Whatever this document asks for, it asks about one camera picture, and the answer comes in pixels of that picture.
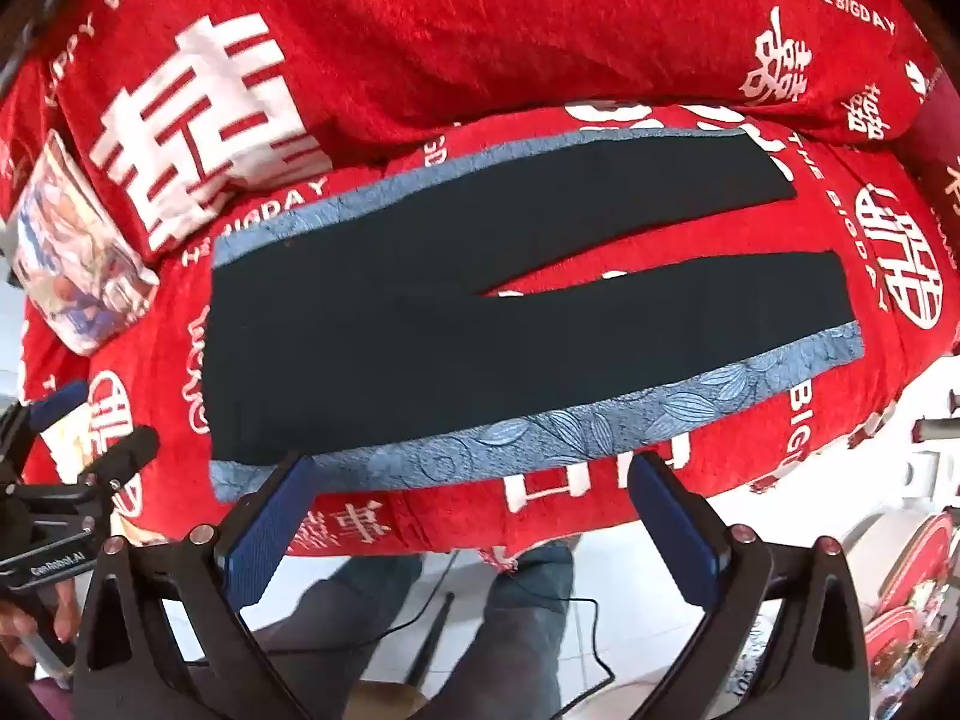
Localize person's left leg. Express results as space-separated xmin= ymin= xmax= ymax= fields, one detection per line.
xmin=244 ymin=553 xmax=455 ymax=720

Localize red printed bed sheet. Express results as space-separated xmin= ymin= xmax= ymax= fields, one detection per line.
xmin=0 ymin=60 xmax=960 ymax=578

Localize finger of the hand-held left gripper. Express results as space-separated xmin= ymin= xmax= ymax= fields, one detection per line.
xmin=81 ymin=425 xmax=161 ymax=492
xmin=31 ymin=380 xmax=92 ymax=430

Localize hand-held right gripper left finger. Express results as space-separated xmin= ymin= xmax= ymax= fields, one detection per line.
xmin=71 ymin=452 xmax=317 ymax=720

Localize black pants with blue trim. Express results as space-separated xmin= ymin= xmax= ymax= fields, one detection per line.
xmin=202 ymin=126 xmax=866 ymax=505

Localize white round container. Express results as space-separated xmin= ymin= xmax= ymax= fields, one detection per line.
xmin=844 ymin=496 xmax=935 ymax=605

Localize person's right leg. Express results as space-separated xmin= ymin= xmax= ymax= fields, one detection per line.
xmin=480 ymin=542 xmax=601 ymax=720

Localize red printed quilt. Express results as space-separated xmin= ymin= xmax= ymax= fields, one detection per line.
xmin=0 ymin=0 xmax=947 ymax=260

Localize red round tin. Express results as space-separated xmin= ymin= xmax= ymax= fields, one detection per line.
xmin=862 ymin=606 xmax=935 ymax=670
xmin=874 ymin=512 xmax=959 ymax=616

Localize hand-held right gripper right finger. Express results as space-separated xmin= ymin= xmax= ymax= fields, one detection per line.
xmin=628 ymin=452 xmax=875 ymax=720

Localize person's left hand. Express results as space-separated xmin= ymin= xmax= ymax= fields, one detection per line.
xmin=0 ymin=576 xmax=80 ymax=668

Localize black antenna rod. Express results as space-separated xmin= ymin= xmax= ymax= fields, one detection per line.
xmin=403 ymin=591 xmax=455 ymax=691

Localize person's leg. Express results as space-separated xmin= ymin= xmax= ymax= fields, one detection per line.
xmin=480 ymin=542 xmax=601 ymax=720
xmin=244 ymin=553 xmax=455 ymax=720

